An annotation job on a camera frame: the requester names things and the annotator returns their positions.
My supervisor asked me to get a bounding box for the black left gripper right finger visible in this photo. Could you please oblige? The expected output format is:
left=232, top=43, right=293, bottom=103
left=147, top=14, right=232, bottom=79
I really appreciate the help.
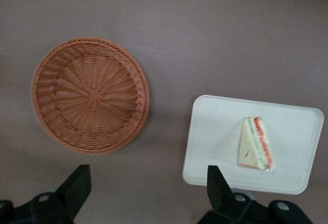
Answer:
left=201, top=165, right=270, bottom=224

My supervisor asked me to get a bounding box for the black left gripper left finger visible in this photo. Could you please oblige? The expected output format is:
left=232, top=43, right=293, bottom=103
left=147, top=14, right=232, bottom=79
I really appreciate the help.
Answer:
left=30, top=164, right=92, bottom=224

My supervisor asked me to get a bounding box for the triangular sandwich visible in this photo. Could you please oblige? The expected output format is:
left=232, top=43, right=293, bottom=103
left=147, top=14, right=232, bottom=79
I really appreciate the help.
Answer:
left=237, top=116, right=277, bottom=173

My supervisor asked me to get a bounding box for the cream rectangular plastic tray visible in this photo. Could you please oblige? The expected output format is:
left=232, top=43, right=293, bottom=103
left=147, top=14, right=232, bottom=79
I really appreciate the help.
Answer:
left=181, top=94, right=325, bottom=196

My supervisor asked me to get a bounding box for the round brown wicker basket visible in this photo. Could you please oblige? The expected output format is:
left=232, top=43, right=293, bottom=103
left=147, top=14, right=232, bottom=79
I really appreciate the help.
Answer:
left=31, top=37, right=151, bottom=156

